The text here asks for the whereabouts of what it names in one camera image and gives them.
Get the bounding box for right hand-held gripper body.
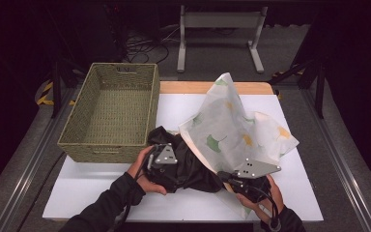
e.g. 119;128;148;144
216;158;282;205

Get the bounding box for dark grey garment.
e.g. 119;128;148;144
146;126;225;194

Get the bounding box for black floor cables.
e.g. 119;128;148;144
122;25;182;65

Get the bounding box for black stand with striped tape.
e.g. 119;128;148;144
35;60;88;119

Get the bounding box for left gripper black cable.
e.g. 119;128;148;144
110;144;158;232

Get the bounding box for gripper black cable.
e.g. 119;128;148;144
110;144;158;232
252;184;283;232

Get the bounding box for white board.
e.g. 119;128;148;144
42;93;325;223

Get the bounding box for aluminium rail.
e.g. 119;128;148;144
0;87;79;232
300;88;371;232

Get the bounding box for white metal stand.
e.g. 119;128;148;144
176;4;269;74

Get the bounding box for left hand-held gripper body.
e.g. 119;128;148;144
143;143;182;193

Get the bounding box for person's left hand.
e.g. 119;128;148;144
127;145;168;196

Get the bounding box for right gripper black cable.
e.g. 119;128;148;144
252;184;283;232

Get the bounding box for white leaf print laundry bag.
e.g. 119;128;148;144
178;72;300;220

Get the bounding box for person's right hand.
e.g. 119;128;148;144
236;174;285;225

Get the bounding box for green woven basket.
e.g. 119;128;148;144
57;62;161;164

